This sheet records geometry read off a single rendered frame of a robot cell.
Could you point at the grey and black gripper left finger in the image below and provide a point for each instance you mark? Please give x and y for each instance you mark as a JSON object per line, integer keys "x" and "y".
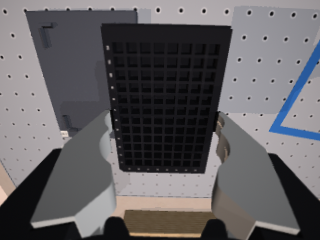
{"x": 70, "y": 194}

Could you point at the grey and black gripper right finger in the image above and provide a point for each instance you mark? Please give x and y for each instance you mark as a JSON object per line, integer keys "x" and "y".
{"x": 256, "y": 194}

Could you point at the blue tape outline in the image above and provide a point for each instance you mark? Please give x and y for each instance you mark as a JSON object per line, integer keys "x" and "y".
{"x": 276, "y": 128}

